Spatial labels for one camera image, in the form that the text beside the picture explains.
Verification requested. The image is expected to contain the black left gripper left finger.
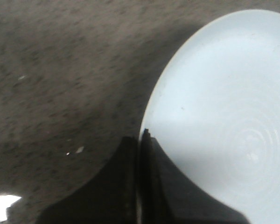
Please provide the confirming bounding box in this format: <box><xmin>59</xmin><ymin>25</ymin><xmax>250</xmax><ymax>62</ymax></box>
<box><xmin>36</xmin><ymin>137</ymin><xmax>137</xmax><ymax>224</ymax></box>

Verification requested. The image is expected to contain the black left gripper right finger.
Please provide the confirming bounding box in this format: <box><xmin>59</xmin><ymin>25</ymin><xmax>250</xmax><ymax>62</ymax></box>
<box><xmin>140</xmin><ymin>129</ymin><xmax>249</xmax><ymax>224</ymax></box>

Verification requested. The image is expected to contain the light blue round plate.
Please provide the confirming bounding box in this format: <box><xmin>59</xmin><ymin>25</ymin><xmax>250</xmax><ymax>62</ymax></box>
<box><xmin>140</xmin><ymin>9</ymin><xmax>280</xmax><ymax>224</ymax></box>

